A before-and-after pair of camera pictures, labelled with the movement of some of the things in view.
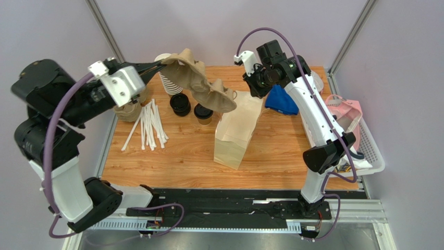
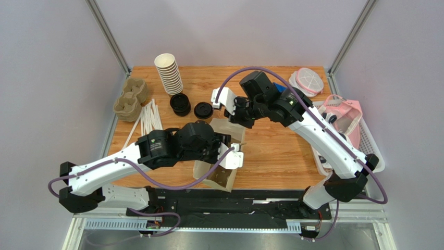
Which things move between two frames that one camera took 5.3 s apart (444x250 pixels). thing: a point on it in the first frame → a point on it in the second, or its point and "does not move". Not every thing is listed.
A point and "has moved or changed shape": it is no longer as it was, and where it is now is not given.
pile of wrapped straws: [151, 128] does not move
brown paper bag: [234, 130] has moved or changed shape
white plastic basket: [367, 147] does not move
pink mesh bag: [348, 114] does not move
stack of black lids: [180, 104] does not move
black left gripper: [146, 69] → [225, 139]
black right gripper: [255, 87] → [236, 110]
